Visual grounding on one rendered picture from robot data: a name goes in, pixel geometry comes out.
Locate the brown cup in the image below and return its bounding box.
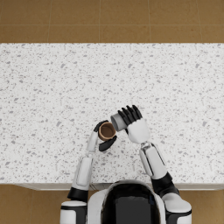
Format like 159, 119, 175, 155
98, 122, 117, 142

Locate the grey cup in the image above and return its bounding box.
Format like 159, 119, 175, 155
110, 113, 128, 132

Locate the robot body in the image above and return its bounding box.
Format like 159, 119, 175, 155
87, 179, 168, 224

